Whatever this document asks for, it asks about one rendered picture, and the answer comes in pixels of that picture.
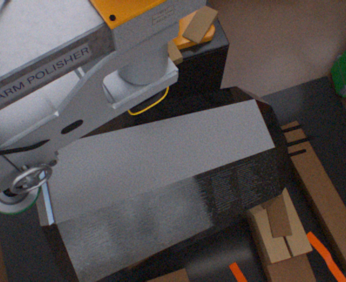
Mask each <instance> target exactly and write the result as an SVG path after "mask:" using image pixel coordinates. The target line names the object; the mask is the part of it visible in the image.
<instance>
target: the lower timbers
mask: <svg viewBox="0 0 346 282"><path fill-rule="evenodd" d="M298 125H299V123H298V122H297V121H293V122H291V123H288V124H287V125H285V126H281V128H282V130H283V129H287V128H290V127H294V126H298ZM284 135H285V137H286V140H287V143H290V142H294V141H296V140H301V139H302V138H305V137H306V136H305V134H304V132H303V131H302V129H297V130H293V131H290V132H287V133H284ZM302 149H306V152H304V153H301V154H298V155H296V156H292V157H289V162H290V169H291V172H292V174H293V175H294V177H295V179H296V181H297V183H298V184H299V185H300V188H301V190H302V192H303V193H304V195H305V198H306V199H307V202H308V204H309V205H310V207H311V210H312V211H313V213H314V215H315V216H316V218H317V220H318V222H319V224H320V226H321V228H322V229H323V231H324V234H325V236H326V238H327V239H328V241H329V243H330V245H331V247H332V248H333V250H334V252H335V254H336V256H337V257H338V259H339V261H340V263H341V266H342V267H343V269H344V271H345V272H346V208H345V206H344V204H343V202H342V200H341V198H340V197H339V195H338V193H337V191H336V189H335V188H334V185H333V183H332V182H331V181H330V179H329V178H328V176H327V174H326V172H325V170H324V168H323V166H322V164H321V163H320V161H319V159H318V157H317V155H316V154H315V151H314V150H313V149H312V147H311V146H310V144H309V142H304V143H300V144H298V145H294V146H290V147H288V153H291V152H295V151H298V150H302ZM246 219H247V222H248V225H249V228H250V231H251V233H252V235H253V239H254V242H255V244H256V248H257V251H258V255H259V257H260V260H261V264H262V266H263V270H264V273H265V275H266V279H267V282H316V281H315V277H314V275H313V272H312V269H311V267H310V263H309V261H308V258H307V255H306V254H303V255H300V256H297V257H293V258H290V259H288V260H284V261H281V262H278V263H274V264H273V265H270V266H268V265H267V262H266V259H265V256H264V254H263V251H262V249H261V245H260V242H259V240H258V237H257V234H256V230H255V228H254V225H253V222H252V220H251V218H250V217H248V218H246Z"/></svg>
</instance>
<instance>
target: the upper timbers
mask: <svg viewBox="0 0 346 282"><path fill-rule="evenodd" d="M283 196H284V201H285V206H286V209H287V214H288V219H289V222H290V226H291V231H292V236H285V237H277V238H273V235H272V231H271V227H270V222H269V218H268V213H267V209H264V210H262V211H260V212H258V213H255V214H253V215H251V216H250V218H251V220H252V222H253V225H254V228H255V230H256V234H257V237H258V240H259V242H260V245H261V249H262V251H263V254H264V256H265V259H266V262H267V265H268V266H270V265H273V264H274V263H278V262H281V261H284V260H288V259H291V258H293V257H297V256H300V255H303V254H306V253H309V252H311V251H312V248H311V245H310V242H309V241H308V238H307V236H306V234H305V231H304V228H303V226H302V224H301V222H300V219H299V217H298V216H297V213H296V211H295V208H294V206H293V204H292V201H291V199H290V196H289V194H288V191H287V189H286V187H285V189H284V190H283Z"/></svg>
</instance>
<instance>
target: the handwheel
mask: <svg viewBox="0 0 346 282"><path fill-rule="evenodd" d="M21 168H22V171H23V172H22V173H21V174H19V175H17V177H15V178H14V179H13V181H11V184H10V186H9V189H10V191H11V192H12V193H15V194H22V193H27V192H30V191H32V190H35V189H37V188H39V187H41V185H43V184H44V183H45V182H46V181H47V180H48V179H49V178H50V177H51V176H52V173H53V170H52V168H51V167H50V166H47V165H39V166H34V167H31V168H29V167H28V165H27V164H26V165H23V166H22V167H21ZM43 171H47V173H46V175H45V176H44V177H43V178H42V179H41V180H39V178H38V176H39V175H40V174H41V173H42V172H43ZM35 172H36V173H35ZM23 178H24V180H23V181H20V180H22V179H23ZM23 184H26V185H27V187H26V188H23V189H16V187H19V186H20V185H23Z"/></svg>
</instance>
